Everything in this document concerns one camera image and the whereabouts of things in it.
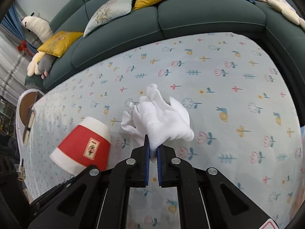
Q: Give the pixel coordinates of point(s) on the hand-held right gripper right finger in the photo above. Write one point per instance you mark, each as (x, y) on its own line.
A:
(159, 164)

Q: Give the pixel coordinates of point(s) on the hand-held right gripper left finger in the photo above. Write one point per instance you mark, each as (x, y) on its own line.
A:
(147, 157)

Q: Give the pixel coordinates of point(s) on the white cloth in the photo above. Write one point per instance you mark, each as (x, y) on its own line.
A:
(162, 121)

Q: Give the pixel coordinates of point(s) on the red and white paper cup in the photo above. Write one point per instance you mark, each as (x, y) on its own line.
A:
(83, 145)

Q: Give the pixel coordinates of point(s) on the floral light blue tablecloth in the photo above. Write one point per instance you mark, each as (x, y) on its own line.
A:
(214, 88)

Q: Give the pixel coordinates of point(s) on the drinking glass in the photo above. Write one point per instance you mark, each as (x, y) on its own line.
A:
(21, 173)

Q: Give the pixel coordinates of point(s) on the round wooden side table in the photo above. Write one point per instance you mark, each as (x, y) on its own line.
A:
(26, 107)

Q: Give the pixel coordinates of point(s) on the grey and cream plush toy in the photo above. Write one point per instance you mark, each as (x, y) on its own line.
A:
(43, 64)

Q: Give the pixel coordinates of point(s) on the small yellow embroidered cushion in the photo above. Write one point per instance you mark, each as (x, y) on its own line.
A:
(59, 43)

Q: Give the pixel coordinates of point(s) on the pale blue embroidered cushion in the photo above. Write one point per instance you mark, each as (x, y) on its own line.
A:
(109, 12)

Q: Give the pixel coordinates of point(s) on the teal fabric sofa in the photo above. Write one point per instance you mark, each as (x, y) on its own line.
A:
(202, 16)

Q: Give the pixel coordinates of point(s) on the white plush toy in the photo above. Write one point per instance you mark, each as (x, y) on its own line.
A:
(39, 27)

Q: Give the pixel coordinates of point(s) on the blue curtain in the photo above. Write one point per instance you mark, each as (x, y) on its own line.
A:
(19, 26)

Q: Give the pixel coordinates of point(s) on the cream flower cushion pale centre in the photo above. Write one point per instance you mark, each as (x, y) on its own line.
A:
(283, 7)

